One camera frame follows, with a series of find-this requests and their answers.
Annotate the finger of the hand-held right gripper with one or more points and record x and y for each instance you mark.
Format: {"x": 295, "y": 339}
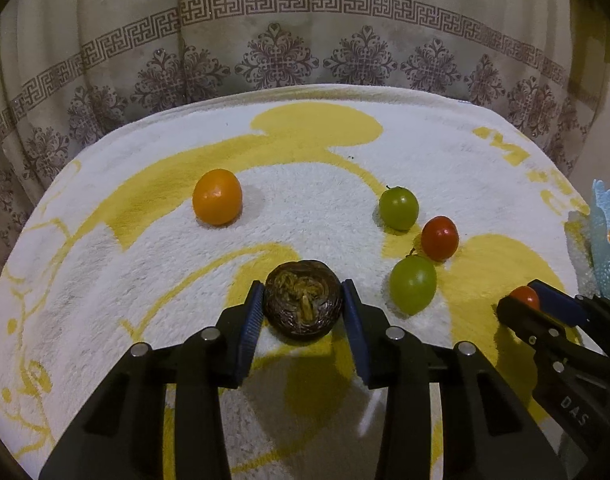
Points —
{"x": 527, "y": 325}
{"x": 560, "y": 302}

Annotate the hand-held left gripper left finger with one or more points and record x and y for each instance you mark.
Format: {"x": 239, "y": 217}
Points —
{"x": 247, "y": 340}

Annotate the white and yellow printed towel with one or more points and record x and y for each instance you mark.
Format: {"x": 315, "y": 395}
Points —
{"x": 160, "y": 260}

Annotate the dark brown wrinkled fruit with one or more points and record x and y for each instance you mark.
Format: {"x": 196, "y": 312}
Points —
{"x": 302, "y": 300}

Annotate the light blue plastic lattice basket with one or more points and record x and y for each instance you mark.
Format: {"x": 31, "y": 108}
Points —
{"x": 607, "y": 260}

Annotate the beige patterned curtain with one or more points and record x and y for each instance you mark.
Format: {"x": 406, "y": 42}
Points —
{"x": 305, "y": 25}

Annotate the green tomato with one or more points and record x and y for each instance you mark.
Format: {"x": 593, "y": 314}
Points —
{"x": 398, "y": 208}
{"x": 412, "y": 285}

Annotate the small red cherry tomato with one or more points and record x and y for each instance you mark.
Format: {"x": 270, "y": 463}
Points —
{"x": 526, "y": 296}

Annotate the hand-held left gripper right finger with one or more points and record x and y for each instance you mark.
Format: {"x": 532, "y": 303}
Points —
{"x": 360, "y": 340}

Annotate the large orange tomato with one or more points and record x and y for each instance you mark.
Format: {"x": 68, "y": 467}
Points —
{"x": 217, "y": 200}

